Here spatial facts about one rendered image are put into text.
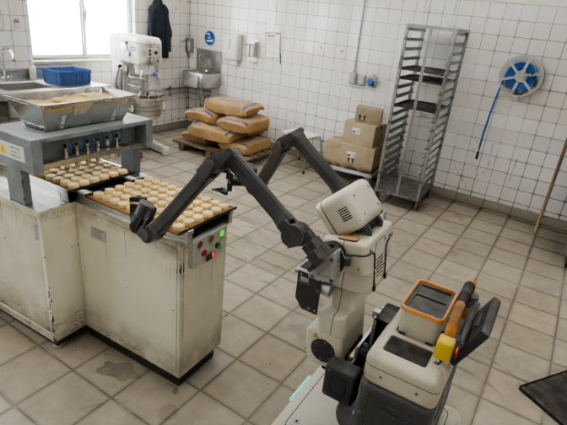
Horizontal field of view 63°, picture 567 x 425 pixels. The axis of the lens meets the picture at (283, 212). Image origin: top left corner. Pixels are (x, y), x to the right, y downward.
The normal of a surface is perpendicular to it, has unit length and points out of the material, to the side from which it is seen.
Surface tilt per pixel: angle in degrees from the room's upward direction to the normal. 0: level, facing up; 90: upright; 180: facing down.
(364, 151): 87
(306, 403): 0
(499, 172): 90
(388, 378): 90
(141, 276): 90
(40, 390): 0
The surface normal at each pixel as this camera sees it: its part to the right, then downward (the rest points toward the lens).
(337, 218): -0.52, 0.29
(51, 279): 0.86, 0.28
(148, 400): 0.10, -0.91
